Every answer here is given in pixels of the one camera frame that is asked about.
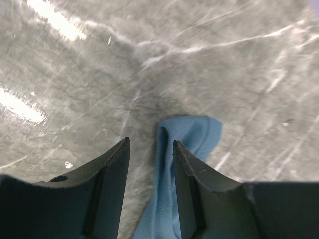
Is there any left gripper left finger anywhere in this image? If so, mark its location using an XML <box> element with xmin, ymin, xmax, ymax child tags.
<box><xmin>0</xmin><ymin>138</ymin><xmax>130</xmax><ymax>239</ymax></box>

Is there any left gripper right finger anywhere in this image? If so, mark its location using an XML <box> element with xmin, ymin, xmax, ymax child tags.
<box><xmin>173</xmin><ymin>141</ymin><xmax>319</xmax><ymax>239</ymax></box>

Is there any teal blue tank top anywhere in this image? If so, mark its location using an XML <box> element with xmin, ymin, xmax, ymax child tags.
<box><xmin>131</xmin><ymin>115</ymin><xmax>224</xmax><ymax>239</ymax></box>

